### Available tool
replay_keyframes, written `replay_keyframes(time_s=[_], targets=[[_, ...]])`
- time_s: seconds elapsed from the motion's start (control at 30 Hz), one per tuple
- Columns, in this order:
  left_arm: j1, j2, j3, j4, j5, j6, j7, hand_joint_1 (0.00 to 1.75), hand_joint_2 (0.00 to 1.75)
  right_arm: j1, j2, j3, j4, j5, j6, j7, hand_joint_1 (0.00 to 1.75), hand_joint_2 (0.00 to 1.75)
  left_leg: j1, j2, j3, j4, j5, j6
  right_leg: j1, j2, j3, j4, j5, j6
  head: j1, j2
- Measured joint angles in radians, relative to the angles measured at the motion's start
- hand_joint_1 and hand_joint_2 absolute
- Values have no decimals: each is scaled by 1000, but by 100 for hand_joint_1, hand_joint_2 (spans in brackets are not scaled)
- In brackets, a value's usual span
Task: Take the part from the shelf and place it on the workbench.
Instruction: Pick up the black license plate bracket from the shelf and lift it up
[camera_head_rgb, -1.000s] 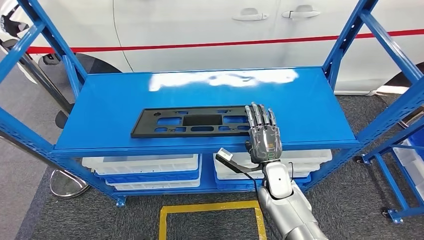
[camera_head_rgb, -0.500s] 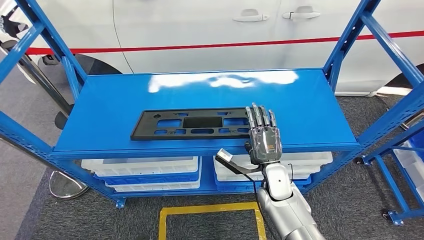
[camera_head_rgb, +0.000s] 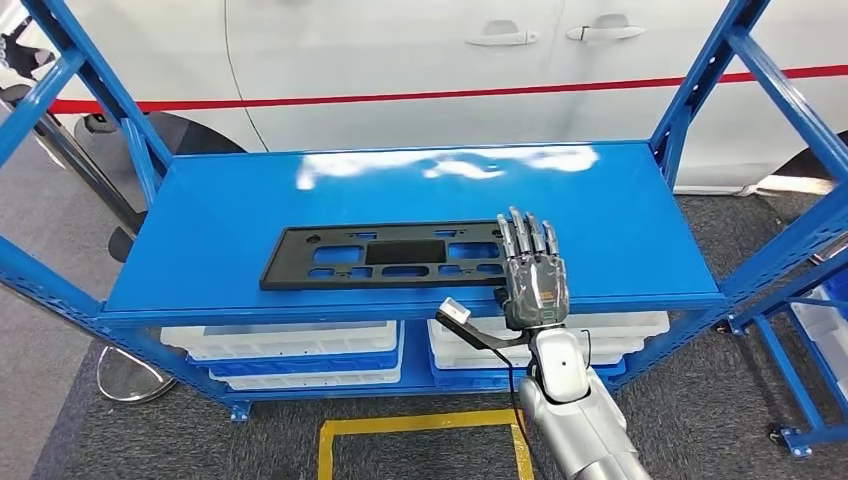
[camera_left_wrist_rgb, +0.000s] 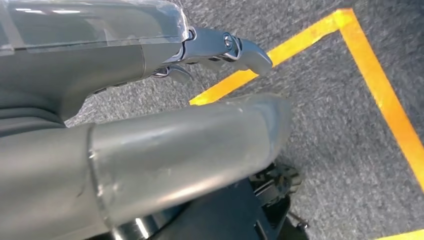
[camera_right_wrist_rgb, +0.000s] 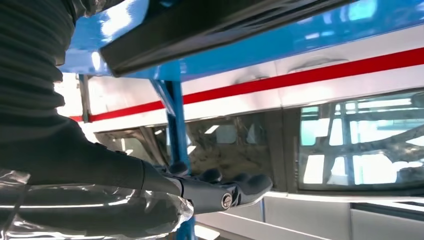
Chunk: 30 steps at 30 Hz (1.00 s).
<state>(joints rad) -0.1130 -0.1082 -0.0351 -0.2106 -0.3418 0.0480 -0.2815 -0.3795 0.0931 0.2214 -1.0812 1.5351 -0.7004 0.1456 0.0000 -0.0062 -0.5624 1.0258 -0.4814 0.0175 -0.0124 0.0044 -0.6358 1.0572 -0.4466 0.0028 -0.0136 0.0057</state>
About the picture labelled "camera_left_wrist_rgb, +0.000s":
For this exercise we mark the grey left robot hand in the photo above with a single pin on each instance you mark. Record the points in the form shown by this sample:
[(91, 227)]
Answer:
[(99, 73)]

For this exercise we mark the black robot foot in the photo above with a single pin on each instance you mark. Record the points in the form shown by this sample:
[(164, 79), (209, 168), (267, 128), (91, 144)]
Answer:
[(232, 215)]

